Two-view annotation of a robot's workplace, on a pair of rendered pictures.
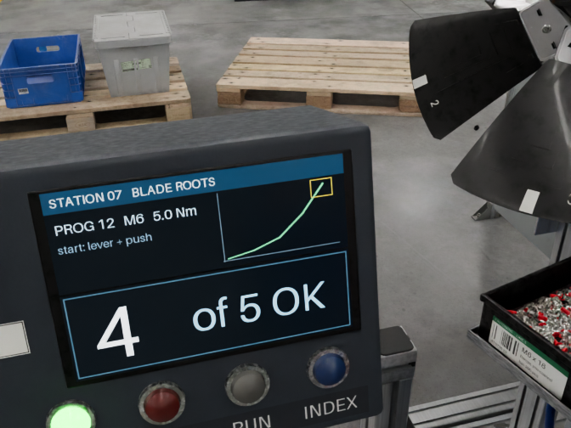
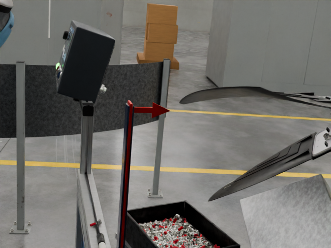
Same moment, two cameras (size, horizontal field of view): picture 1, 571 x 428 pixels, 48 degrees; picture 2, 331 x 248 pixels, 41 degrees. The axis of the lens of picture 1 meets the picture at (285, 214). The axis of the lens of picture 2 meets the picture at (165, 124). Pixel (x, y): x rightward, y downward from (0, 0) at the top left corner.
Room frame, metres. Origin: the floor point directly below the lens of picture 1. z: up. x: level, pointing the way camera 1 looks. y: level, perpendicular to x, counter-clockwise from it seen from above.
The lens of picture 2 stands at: (0.56, -1.23, 1.34)
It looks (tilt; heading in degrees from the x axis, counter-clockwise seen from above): 16 degrees down; 89
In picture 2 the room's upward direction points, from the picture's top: 5 degrees clockwise
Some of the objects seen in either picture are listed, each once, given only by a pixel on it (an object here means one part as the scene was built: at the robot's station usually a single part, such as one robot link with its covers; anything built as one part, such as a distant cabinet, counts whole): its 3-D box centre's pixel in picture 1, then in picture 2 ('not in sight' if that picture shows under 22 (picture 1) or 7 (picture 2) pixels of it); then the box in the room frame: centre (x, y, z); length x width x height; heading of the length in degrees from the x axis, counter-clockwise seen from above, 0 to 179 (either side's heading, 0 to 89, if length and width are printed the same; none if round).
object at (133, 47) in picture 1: (134, 52); not in sight; (3.65, 0.86, 0.31); 0.60 x 0.42 x 0.33; 13
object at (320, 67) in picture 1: (327, 72); not in sight; (3.94, -0.28, 0.07); 1.20 x 1.00 x 0.15; 80
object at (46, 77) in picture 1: (45, 69); not in sight; (3.53, 1.35, 0.25); 0.60 x 0.41 x 0.22; 13
